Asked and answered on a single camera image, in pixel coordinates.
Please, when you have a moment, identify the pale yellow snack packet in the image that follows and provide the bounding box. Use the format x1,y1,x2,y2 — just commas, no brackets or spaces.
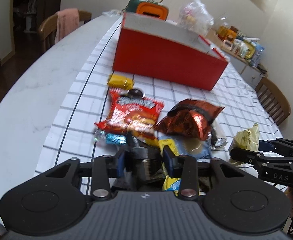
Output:
229,123,260,153

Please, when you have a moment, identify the silver foil snack packet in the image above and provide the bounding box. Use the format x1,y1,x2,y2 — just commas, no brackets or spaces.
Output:
208,126,227,150

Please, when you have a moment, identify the brown foil snack bag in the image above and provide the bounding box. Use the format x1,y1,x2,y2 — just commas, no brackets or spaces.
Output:
156,99,224,142

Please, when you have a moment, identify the red chip bag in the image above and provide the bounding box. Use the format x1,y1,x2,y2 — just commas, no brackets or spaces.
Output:
95,88,164,139

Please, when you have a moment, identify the blue white snack packet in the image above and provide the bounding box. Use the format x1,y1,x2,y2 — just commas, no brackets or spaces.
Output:
158,136,211,160

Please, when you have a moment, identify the small blue candy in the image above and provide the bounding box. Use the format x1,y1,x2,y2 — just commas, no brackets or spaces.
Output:
94,129,127,145

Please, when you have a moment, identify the right wooden chair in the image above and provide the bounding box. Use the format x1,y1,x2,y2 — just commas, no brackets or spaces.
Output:
255,77,291,126

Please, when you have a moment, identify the wooden chair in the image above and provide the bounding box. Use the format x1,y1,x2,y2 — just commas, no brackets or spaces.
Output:
255,77,291,126
38,10,92,53

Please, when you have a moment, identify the white sideboard cabinet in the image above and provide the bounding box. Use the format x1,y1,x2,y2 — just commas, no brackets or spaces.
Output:
206,29,268,88

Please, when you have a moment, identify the black round cookie pack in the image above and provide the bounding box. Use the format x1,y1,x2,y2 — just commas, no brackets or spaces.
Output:
127,88,145,99

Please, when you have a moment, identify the plastic water bottle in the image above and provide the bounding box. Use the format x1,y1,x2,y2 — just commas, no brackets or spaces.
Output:
249,41,264,67

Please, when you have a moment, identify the white kitchen timer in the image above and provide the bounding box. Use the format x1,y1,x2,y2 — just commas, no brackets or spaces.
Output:
222,40,233,51

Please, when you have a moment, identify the wooden tray with jars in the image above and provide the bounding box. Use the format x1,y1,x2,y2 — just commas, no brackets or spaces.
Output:
217,22,239,42

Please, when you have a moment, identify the red cardboard box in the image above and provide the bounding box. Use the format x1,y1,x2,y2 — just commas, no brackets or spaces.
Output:
112,12,228,90

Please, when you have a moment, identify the left wooden chair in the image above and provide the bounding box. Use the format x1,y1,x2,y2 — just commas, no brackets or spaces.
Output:
38,10,92,53

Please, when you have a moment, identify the clear plastic bag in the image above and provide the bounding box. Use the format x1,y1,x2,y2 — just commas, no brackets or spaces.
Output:
178,0,214,36

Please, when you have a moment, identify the pink towel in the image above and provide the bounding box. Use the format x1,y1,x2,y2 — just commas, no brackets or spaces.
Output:
55,8,79,44

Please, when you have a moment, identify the orange green tissue box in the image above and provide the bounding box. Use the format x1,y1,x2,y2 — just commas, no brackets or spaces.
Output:
125,0,169,21

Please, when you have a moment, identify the dark wooden bookshelf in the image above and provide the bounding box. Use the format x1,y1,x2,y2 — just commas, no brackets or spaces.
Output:
12,0,61,51

